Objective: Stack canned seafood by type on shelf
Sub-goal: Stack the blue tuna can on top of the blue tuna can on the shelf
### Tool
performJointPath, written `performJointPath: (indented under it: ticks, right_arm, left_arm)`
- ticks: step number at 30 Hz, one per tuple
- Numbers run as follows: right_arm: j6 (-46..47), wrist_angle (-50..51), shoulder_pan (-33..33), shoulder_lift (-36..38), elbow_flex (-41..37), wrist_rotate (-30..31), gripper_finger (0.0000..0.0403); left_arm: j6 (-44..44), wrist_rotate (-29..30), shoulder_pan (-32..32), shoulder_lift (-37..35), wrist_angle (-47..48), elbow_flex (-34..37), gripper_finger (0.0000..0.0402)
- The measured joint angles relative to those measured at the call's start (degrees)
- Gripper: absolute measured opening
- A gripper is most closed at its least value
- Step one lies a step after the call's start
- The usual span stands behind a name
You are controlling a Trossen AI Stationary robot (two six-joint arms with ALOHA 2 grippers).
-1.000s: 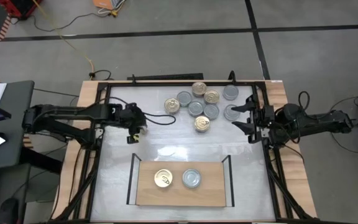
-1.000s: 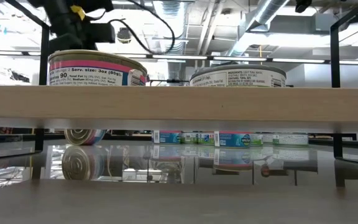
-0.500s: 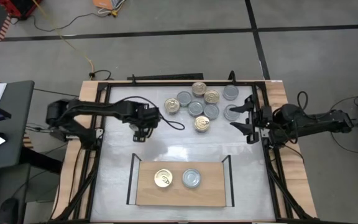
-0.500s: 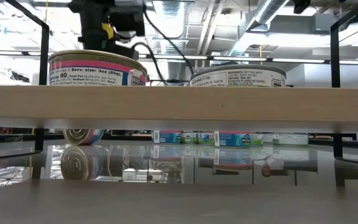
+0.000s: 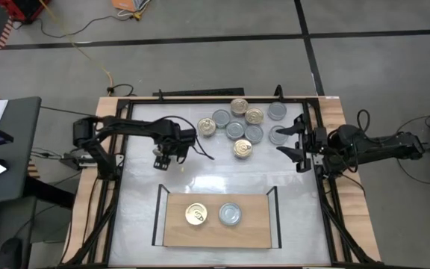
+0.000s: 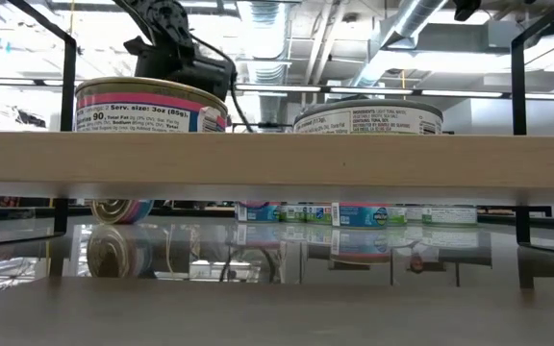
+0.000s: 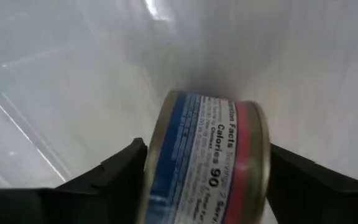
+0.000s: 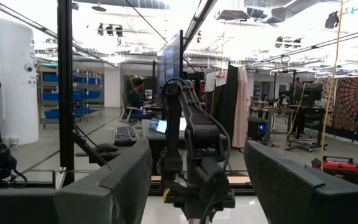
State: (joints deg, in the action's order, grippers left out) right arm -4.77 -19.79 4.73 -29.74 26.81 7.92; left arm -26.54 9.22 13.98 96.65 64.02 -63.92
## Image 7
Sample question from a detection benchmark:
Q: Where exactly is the gold-lid salmon can blue label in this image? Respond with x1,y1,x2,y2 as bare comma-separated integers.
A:
135,90,272,224

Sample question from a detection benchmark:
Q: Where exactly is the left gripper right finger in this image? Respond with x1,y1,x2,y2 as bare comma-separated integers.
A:
265,142,358,224

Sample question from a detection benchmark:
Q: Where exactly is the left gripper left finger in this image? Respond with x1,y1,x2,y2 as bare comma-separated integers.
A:
0,138,149,224

